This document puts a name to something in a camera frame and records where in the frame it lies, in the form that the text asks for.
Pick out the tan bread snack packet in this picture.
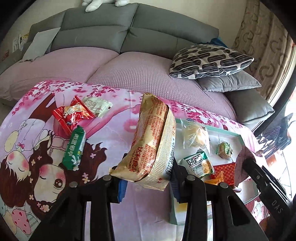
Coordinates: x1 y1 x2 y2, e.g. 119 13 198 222
110 93 176 191

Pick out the green biscuit packet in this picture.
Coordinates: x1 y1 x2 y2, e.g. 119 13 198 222
62 126 86 171

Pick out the cream white snack packet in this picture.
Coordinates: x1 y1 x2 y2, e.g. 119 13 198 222
82 97 113 118

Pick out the red nico snack packet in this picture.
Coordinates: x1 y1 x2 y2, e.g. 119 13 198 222
53 96 95 137

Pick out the white green cracker packet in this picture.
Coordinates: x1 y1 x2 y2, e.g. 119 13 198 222
178 151 214 178

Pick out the orange clear snack bag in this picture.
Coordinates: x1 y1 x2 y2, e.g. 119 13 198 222
204 171 224 185

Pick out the clear bagged bun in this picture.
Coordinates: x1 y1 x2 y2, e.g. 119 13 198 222
181 121 210 152

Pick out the red patterned snack packet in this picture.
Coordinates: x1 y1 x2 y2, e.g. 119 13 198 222
211 162 235 188

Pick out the small green wrapped candy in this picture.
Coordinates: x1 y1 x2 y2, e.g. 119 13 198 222
216 142 233 160

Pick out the black drying rack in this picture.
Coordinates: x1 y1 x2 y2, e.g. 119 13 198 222
257 113 295 159

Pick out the pink cartoon blanket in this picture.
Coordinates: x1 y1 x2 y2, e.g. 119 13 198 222
1 80 259 240

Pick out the pink sofa cover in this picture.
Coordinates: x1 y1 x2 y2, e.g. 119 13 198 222
1 47 237 121

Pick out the black white patterned pillow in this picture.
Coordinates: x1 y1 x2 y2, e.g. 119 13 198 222
169 44 254 80

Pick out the blue cloth behind pillow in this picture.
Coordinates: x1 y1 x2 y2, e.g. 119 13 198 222
209 38 227 48

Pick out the grey sofa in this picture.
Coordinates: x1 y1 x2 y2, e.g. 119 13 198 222
0 2 276 133

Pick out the patterned beige curtain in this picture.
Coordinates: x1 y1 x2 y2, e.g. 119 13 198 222
233 1 295 106

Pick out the light grey cushion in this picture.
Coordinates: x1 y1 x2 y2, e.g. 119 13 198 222
21 28 60 62

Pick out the grey white plush toy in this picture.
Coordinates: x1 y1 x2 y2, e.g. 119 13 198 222
82 0 130 13

